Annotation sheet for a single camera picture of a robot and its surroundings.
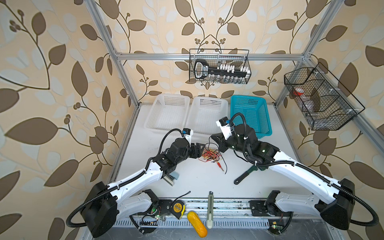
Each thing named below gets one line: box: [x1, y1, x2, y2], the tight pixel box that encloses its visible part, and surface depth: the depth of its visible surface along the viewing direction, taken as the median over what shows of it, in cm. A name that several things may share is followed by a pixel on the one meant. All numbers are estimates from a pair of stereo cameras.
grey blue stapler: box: [162, 171, 180, 187], surface depth 84 cm
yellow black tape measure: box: [169, 199, 186, 220], surface depth 73 cm
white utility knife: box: [207, 191, 214, 229], surface depth 75 cm
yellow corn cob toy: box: [187, 210, 208, 238], surface depth 69 cm
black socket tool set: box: [194, 59, 251, 84], surface depth 86 cm
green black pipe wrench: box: [234, 165, 262, 185], surface depth 86 cm
